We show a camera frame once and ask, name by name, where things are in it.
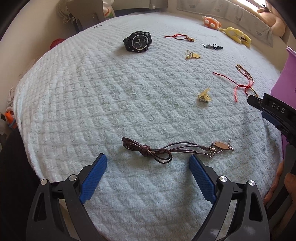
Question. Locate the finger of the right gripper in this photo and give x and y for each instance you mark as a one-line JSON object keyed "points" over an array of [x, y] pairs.
{"points": [[270, 105]]}

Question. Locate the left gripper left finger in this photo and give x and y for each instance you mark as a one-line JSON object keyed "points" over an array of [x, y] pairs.
{"points": [[46, 220]]}

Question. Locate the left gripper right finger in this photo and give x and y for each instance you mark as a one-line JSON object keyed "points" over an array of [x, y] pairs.
{"points": [[249, 221]]}

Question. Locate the brown cord necklace pendant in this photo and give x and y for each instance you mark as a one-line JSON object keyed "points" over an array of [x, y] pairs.
{"points": [[164, 155]]}

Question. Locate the purple plastic tub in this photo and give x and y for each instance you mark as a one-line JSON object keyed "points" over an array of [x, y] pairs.
{"points": [[284, 90]]}

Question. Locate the yellow plush toy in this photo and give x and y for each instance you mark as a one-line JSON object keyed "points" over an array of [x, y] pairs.
{"points": [[237, 35]]}

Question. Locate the large beige teddy bear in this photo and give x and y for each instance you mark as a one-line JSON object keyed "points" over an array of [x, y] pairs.
{"points": [[273, 19]]}

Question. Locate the grey window seat cloth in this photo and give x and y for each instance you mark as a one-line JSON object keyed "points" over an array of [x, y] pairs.
{"points": [[234, 12]]}

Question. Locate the orange plush toy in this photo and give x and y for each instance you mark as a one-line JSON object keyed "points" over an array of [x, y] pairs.
{"points": [[212, 23]]}

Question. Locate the black wrist watch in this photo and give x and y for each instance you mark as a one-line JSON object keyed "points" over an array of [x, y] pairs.
{"points": [[138, 42]]}

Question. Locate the red plastic basket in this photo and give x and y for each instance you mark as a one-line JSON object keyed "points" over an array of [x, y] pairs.
{"points": [[56, 42]]}

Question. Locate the white plastic bag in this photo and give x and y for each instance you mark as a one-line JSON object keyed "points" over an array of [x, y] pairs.
{"points": [[108, 9]]}

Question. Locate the red string bracelet gold charm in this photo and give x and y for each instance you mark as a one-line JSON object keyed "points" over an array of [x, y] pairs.
{"points": [[181, 37]]}

